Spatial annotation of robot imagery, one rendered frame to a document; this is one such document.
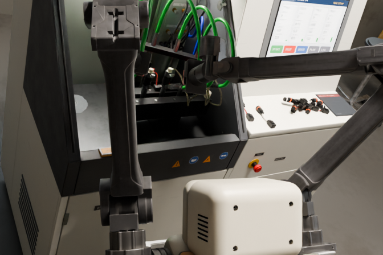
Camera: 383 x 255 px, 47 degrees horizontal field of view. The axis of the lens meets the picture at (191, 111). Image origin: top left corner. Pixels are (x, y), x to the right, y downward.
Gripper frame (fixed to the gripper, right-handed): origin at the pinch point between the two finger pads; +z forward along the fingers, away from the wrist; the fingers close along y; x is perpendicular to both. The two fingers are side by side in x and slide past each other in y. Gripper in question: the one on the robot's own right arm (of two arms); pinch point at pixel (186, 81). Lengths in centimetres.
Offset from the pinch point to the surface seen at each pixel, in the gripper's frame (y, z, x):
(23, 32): 20, 48, 51
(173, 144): -19.5, 16.1, -2.5
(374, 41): 93, 165, -230
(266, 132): -11.5, 21.0, -42.0
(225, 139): -15.7, 19.9, -24.2
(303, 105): 3, 30, -65
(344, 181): -29, 141, -181
